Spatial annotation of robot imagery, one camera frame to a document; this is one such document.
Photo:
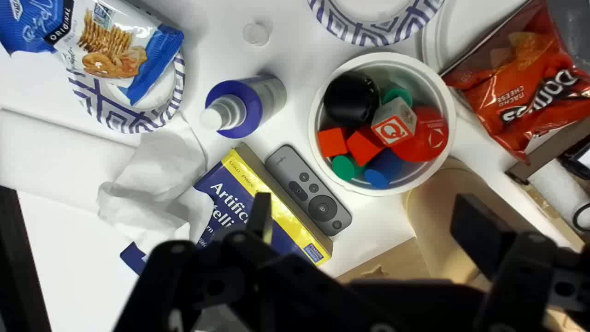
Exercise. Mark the open cardboard box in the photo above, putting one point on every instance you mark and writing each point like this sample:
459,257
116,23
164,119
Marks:
429,209

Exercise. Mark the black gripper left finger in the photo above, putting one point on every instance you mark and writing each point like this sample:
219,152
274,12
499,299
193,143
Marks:
260,215

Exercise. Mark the black cylinder block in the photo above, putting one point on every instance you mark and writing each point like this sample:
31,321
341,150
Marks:
350,98

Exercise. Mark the crumpled white tissue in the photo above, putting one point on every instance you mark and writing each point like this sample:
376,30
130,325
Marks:
158,178

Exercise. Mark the orange red block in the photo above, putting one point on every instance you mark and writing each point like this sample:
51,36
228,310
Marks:
331,143

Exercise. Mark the grey remote control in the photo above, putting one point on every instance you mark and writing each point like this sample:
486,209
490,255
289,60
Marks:
306,187

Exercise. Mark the large red cube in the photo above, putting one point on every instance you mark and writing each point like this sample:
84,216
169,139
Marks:
425,139

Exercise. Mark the spray bottle with blue label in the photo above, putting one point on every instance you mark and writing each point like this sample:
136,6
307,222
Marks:
241,104

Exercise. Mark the white paper sheet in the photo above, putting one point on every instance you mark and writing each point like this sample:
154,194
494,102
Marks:
47,159

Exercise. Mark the white letter cube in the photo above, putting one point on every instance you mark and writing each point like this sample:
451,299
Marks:
392,122

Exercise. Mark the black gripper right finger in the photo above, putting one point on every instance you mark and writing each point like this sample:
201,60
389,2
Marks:
479,237

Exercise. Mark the red Doritos chip bag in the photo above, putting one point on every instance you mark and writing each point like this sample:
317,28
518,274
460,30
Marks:
521,93

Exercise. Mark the green cylinder block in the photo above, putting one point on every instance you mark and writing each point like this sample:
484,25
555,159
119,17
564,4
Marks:
342,168

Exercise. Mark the blue pretzel snack bag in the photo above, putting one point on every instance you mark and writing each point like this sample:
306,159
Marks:
110,43

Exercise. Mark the blue patterned paper plate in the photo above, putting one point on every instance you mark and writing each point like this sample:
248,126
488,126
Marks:
368,34
121,113

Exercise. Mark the plain white plate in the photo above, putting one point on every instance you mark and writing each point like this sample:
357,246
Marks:
448,30

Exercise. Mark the blue block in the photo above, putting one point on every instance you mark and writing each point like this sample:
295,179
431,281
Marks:
383,170

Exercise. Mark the white bowl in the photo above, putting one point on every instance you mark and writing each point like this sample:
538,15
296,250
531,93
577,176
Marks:
319,93

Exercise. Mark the blue and yellow book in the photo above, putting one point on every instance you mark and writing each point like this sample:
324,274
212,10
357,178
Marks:
245,185

